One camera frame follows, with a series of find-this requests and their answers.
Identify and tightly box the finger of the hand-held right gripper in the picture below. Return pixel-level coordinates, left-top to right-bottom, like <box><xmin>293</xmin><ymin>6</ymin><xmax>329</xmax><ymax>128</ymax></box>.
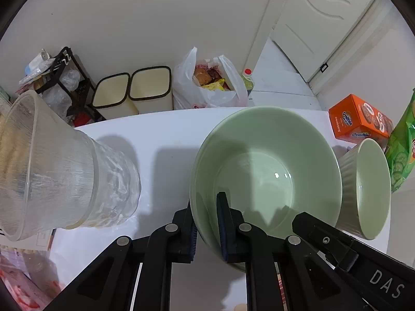
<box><xmin>292</xmin><ymin>212</ymin><xmax>359</xmax><ymax>273</ymax></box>

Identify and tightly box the green ribbed ceramic bowl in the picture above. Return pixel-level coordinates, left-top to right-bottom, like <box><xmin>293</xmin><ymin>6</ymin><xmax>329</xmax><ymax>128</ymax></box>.
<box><xmin>335</xmin><ymin>138</ymin><xmax>392</xmax><ymax>241</ymax></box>
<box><xmin>190</xmin><ymin>106</ymin><xmax>343</xmax><ymax>273</ymax></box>

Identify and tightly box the pile of white packets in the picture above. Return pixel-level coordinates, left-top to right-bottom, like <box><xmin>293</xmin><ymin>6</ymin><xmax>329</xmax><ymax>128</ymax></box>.
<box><xmin>19</xmin><ymin>48</ymin><xmax>57</xmax><ymax>85</ymax></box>

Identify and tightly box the orange biscuit box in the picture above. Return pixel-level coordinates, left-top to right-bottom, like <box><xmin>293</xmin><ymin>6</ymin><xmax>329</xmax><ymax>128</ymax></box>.
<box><xmin>328</xmin><ymin>94</ymin><xmax>394</xmax><ymax>143</ymax></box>

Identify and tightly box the pink snack packet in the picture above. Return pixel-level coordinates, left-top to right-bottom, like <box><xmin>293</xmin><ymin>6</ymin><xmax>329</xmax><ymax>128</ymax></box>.
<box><xmin>0</xmin><ymin>249</ymin><xmax>65</xmax><ymax>311</ymax></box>

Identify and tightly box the white plastic bag with food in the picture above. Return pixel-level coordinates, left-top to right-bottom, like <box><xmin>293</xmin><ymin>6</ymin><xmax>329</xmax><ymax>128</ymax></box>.
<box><xmin>172</xmin><ymin>47</ymin><xmax>248</xmax><ymax>109</ymax></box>

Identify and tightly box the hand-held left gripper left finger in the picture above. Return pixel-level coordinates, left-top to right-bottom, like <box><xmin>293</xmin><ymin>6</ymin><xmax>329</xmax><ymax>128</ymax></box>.
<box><xmin>42</xmin><ymin>197</ymin><xmax>199</xmax><ymax>311</ymax></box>

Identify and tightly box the bottle with red cap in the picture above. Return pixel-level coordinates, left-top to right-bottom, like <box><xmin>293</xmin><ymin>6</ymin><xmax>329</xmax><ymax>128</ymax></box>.
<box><xmin>241</xmin><ymin>68</ymin><xmax>255</xmax><ymax>98</ymax></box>

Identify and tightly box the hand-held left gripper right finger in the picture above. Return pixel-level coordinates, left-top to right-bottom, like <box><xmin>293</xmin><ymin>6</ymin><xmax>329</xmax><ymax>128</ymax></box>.
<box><xmin>216</xmin><ymin>192</ymin><xmax>367</xmax><ymax>311</ymax></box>

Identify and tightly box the black metal rack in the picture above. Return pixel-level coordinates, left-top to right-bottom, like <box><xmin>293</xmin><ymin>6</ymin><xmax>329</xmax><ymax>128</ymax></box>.
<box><xmin>34</xmin><ymin>47</ymin><xmax>107</xmax><ymax>127</ymax></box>

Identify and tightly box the clear textured plastic cup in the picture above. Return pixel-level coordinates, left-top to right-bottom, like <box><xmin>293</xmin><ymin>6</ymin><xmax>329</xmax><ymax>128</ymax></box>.
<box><xmin>0</xmin><ymin>90</ymin><xmax>141</xmax><ymax>242</ymax></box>

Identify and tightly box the cream bin with dark rim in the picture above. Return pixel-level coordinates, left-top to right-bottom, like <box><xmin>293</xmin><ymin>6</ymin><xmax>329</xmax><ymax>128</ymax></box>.
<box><xmin>92</xmin><ymin>73</ymin><xmax>140</xmax><ymax>120</ymax></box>
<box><xmin>130</xmin><ymin>66</ymin><xmax>173</xmax><ymax>114</ymax></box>

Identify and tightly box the green chips bag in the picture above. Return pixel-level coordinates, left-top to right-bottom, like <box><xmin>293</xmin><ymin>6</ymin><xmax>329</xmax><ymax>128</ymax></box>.
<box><xmin>386</xmin><ymin>88</ymin><xmax>415</xmax><ymax>192</ymax></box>

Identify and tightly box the white door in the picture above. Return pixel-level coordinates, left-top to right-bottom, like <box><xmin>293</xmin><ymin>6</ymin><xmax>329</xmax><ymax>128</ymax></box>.
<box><xmin>271</xmin><ymin>0</ymin><xmax>380</xmax><ymax>83</ymax></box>

